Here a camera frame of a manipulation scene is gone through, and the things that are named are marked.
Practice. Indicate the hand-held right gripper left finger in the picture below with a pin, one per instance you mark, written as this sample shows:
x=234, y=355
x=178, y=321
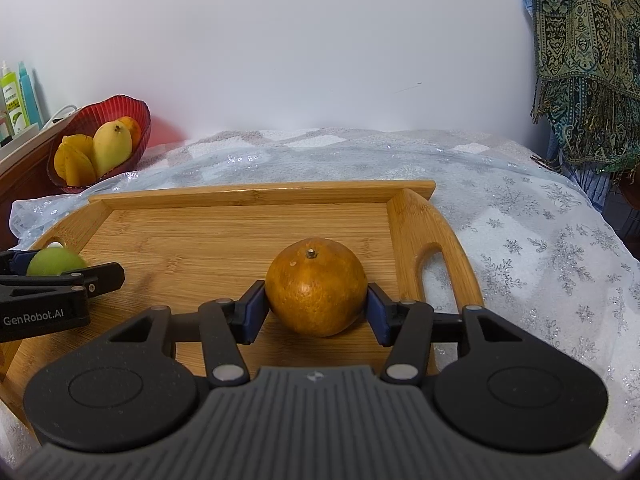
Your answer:
x=254, y=310

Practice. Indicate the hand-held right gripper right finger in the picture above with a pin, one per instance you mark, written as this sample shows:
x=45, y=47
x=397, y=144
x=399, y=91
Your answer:
x=376, y=310

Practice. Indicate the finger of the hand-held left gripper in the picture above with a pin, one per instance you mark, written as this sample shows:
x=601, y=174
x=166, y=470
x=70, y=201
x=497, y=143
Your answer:
x=15, y=261
x=102, y=280

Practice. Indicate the green apple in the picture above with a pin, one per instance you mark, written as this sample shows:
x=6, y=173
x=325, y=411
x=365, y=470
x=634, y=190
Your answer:
x=52, y=262

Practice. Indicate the dull brownish orange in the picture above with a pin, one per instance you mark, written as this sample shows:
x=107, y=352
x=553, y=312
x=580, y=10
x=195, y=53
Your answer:
x=316, y=290

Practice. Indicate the wooden serving tray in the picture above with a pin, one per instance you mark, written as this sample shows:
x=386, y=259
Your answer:
x=200, y=240

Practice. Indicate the wooden cabinet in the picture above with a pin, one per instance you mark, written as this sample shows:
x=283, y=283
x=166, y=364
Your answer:
x=25, y=182

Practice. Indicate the yellow starfruit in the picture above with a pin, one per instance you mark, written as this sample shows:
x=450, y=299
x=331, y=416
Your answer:
x=75, y=162

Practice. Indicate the white plastic tray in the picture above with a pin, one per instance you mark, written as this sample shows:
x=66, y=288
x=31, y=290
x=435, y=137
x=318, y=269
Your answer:
x=17, y=142

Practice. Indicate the yellow mango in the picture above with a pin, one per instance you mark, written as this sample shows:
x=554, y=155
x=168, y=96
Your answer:
x=111, y=147

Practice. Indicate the orange fruit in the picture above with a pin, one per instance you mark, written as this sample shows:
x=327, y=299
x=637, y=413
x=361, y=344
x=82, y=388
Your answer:
x=133, y=130

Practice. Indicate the sheer snowflake cloth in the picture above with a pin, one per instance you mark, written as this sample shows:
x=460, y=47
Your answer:
x=525, y=270

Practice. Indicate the green and white bottle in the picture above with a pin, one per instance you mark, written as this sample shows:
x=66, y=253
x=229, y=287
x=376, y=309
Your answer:
x=10, y=102

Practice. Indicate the blue spray bottle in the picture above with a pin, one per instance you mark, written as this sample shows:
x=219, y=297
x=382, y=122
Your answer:
x=29, y=95

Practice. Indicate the red glass fruit bowl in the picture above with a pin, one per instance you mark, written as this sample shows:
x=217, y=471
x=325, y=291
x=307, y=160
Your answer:
x=100, y=107

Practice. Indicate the light blue striped cloth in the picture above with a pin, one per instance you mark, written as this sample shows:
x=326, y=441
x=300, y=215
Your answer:
x=585, y=180

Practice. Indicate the patterned fringed shawl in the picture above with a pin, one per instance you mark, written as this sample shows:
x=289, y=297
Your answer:
x=585, y=35

